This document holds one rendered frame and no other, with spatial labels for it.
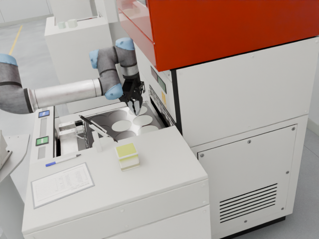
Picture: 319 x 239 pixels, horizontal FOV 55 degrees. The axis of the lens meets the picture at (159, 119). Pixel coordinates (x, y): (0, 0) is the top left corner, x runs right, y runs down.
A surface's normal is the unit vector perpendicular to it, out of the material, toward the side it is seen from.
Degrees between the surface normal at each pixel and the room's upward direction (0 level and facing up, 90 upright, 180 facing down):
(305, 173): 0
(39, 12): 90
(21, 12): 90
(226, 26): 90
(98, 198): 0
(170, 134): 0
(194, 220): 90
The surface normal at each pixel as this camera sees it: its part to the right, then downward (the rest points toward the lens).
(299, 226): -0.12, -0.84
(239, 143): 0.29, 0.47
